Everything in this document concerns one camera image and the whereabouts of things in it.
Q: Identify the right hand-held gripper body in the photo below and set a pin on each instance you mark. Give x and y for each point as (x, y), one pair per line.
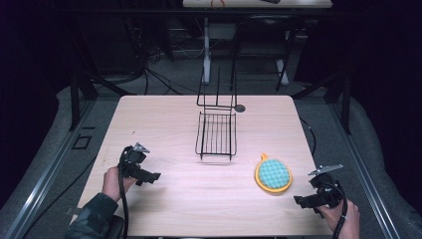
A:
(326, 189)

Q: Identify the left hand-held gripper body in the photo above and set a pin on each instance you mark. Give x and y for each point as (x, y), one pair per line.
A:
(132, 164)

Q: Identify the person's left hand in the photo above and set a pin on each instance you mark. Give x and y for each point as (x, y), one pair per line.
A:
(112, 183)

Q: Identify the person's right hand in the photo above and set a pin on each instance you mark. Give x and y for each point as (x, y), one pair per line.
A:
(348, 220)

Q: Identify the round teal and orange sponge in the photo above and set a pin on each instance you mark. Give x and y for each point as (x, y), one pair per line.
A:
(274, 176)

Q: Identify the black metal stand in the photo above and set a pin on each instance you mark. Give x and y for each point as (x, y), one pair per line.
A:
(78, 89)
(341, 93)

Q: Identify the black suction cup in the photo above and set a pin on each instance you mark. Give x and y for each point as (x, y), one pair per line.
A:
(239, 108)

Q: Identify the black chair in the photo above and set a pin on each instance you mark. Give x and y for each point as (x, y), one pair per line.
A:
(265, 43)

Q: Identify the light wooden background table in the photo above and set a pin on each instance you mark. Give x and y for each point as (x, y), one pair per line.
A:
(258, 3)

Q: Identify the aluminium floor rail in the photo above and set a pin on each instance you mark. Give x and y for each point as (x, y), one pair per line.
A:
(365, 172)
(43, 179)

